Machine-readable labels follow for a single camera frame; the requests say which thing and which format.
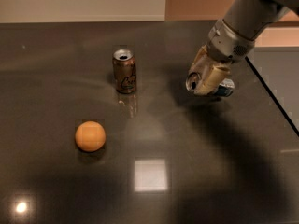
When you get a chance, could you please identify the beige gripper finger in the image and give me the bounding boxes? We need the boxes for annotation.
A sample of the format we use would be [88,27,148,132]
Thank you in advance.
[198,63,230,93]
[188,45,215,78]

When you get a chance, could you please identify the silver blue redbull can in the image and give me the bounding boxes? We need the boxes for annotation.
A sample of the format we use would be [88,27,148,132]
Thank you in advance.
[185,72,235,97]

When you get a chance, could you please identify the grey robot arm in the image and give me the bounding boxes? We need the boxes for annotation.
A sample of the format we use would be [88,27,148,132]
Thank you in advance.
[186,0,299,97]

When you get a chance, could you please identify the brown soda can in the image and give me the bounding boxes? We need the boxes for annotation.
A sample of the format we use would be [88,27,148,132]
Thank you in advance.
[112,49,136,94]

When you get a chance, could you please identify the orange fruit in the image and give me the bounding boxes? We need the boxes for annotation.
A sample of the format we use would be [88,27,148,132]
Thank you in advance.
[75,121,106,152]

